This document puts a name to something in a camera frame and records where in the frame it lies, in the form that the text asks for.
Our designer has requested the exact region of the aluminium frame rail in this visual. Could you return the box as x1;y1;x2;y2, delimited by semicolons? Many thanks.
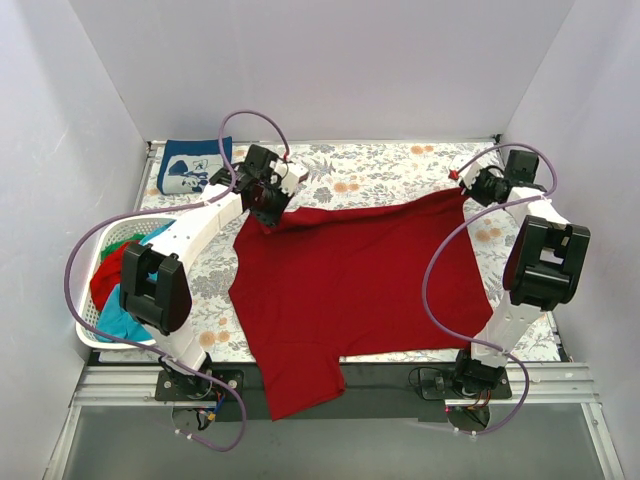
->
73;362;600;406

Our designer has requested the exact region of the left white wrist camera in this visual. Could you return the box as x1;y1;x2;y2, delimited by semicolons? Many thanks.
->
270;159;309;197

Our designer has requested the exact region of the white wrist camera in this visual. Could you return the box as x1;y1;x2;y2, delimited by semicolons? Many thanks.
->
449;155;484;190
270;159;309;197

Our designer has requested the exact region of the turquoise t-shirt in basket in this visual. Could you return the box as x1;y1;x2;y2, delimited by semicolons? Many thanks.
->
97;222;171;342

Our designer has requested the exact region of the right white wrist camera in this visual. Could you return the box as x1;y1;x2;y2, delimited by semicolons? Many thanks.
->
449;155;484;190

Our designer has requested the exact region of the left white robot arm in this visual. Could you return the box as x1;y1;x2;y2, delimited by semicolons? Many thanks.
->
120;145;308;400

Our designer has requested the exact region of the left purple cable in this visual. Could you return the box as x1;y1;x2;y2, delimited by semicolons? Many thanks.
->
64;110;291;452

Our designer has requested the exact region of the white plastic laundry basket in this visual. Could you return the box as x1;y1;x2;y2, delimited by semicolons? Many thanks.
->
77;216;173;350

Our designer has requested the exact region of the green t-shirt in basket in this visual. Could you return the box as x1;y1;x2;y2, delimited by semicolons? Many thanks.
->
100;235;143;263

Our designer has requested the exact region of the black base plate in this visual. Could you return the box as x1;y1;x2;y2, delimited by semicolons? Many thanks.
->
154;369;244;402
407;364;512;400

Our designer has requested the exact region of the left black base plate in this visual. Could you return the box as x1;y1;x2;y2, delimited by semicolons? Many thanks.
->
154;369;244;402

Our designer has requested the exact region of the red t-shirt in basket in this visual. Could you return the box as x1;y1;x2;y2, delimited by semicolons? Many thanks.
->
89;242;131;312

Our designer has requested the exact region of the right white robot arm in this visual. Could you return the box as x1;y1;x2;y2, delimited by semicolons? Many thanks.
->
450;150;591;398

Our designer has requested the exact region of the folded blue printed t-shirt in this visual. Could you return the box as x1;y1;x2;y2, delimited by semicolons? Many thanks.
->
157;136;232;195

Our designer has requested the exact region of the dark red t-shirt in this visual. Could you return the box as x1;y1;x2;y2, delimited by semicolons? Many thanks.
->
229;189;492;420

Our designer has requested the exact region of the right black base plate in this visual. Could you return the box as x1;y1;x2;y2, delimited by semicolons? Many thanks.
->
407;364;512;400

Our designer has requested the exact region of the floral patterned table cloth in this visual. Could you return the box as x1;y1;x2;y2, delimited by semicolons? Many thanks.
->
98;142;561;363

